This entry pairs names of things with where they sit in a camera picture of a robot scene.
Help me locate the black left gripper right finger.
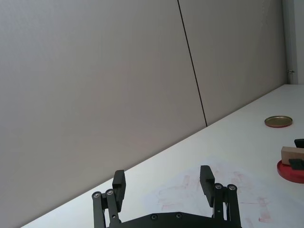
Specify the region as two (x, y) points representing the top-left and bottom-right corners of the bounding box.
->
(200, 165), (242, 227)

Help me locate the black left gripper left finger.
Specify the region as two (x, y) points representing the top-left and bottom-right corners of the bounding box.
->
(92, 170), (127, 228)

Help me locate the pale wooden block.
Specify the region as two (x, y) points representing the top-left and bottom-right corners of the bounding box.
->
(281, 146), (304, 164)

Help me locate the round red disc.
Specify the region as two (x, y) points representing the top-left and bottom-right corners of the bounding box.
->
(276, 160), (304, 184)

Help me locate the round gold metal lid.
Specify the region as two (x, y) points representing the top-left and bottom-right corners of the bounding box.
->
(264, 115), (293, 129)

